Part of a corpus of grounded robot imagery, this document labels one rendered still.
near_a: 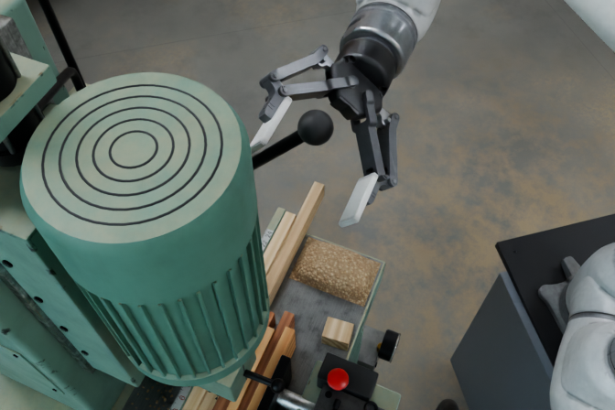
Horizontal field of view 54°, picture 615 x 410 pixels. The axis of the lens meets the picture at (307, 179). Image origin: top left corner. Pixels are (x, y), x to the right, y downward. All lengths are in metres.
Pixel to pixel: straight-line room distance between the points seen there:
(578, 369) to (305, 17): 2.15
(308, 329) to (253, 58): 1.86
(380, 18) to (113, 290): 0.47
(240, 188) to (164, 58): 2.36
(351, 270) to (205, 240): 0.62
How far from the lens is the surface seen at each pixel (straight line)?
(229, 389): 0.84
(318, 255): 1.06
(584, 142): 2.64
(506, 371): 1.62
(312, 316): 1.05
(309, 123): 0.57
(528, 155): 2.51
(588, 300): 1.27
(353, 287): 1.05
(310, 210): 1.10
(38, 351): 0.86
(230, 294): 0.56
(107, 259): 0.44
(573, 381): 1.18
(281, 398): 0.94
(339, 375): 0.88
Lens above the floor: 1.87
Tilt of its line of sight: 55 degrees down
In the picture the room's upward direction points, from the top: straight up
